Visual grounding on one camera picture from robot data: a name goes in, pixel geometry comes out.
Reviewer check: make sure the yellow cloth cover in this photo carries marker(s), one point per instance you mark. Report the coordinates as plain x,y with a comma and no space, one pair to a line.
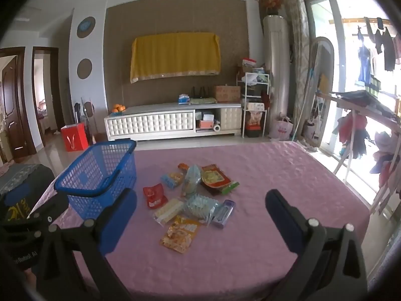
175,56

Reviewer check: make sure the white tufted media cabinet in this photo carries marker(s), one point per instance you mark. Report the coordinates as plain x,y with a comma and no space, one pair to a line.
150,124

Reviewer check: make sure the orange box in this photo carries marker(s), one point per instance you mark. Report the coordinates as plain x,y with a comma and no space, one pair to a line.
205,124

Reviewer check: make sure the hanging laundry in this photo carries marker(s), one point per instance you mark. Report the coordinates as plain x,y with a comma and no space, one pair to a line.
387,50

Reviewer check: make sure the clothes drying rack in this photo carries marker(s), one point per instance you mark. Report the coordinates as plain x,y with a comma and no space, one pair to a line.
360,98

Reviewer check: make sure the blue round wall decoration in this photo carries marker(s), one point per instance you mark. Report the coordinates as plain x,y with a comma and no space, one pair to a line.
86,26

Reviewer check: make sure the ironing board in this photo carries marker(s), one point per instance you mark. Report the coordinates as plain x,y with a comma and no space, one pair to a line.
322,69

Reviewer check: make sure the large red yellow snack packet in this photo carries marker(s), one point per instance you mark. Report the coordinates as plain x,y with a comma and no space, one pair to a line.
214,177

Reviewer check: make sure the red gift bag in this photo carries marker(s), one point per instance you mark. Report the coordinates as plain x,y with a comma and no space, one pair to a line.
74,137

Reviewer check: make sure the green folded cloth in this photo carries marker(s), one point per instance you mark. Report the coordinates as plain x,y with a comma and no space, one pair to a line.
203,101

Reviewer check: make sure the brown wooden door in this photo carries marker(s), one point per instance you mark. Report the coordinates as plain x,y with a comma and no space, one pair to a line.
12,106

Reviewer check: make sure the purple chewing gum box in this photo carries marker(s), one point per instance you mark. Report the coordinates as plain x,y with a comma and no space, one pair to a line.
223,213

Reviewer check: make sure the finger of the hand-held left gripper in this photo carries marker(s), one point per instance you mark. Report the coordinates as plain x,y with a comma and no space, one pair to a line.
17,194
51,207

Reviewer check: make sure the blue tissue box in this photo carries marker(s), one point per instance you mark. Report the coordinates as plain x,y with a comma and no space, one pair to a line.
184,99

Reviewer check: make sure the bunch of oranges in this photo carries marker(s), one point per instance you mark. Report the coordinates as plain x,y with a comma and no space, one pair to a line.
118,108

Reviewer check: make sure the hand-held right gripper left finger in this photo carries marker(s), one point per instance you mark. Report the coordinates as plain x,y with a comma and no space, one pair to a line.
120,219

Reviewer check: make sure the blue plastic basket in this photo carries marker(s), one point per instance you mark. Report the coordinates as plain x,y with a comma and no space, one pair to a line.
94,175

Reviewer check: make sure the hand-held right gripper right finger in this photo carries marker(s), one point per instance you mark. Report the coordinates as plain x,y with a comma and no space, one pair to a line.
282,222

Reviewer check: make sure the artificial flowers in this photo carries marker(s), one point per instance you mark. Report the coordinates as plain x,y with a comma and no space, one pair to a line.
272,2

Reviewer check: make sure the clear packet of white wafers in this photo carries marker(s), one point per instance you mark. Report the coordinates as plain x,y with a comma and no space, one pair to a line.
169,210

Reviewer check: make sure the tiny orange snack packet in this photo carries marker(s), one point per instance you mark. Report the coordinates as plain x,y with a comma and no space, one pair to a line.
182,166

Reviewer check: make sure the black router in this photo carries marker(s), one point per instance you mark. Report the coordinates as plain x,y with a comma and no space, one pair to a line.
199,93

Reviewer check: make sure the clear snack bag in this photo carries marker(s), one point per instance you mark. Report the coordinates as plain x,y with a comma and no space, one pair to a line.
191,180

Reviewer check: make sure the clear packet with blue tray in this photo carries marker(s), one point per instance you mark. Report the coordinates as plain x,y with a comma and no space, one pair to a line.
199,208

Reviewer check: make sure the cardboard box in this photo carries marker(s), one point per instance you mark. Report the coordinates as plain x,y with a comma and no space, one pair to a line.
227,94

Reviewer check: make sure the red package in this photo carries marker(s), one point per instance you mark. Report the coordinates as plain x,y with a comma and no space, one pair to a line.
253,125

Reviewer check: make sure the pink tote bag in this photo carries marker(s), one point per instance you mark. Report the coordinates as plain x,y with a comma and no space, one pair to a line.
281,129

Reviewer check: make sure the small red snack packet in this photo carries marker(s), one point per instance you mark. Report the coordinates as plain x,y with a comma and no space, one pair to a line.
154,196

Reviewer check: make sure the white metal shelf rack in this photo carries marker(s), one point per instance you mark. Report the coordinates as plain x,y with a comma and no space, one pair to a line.
253,78

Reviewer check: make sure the blue yellow snack packet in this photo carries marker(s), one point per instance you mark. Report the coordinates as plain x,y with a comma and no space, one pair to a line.
171,179

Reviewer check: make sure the dark bag with yellow print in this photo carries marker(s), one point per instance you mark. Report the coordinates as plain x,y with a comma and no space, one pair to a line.
14,212

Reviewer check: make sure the brown round wall decoration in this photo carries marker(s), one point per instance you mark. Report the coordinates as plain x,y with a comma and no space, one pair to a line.
84,69

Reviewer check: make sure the brown doorway frame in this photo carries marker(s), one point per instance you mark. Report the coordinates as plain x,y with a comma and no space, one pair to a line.
59,100

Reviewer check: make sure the dark sofa with lace cover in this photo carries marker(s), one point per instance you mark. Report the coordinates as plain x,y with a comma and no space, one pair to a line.
22,174

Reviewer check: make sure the floral mattress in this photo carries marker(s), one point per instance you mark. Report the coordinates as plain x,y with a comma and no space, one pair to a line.
297,37

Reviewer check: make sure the standing air conditioner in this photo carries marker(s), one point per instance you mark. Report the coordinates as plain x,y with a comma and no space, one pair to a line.
277,69

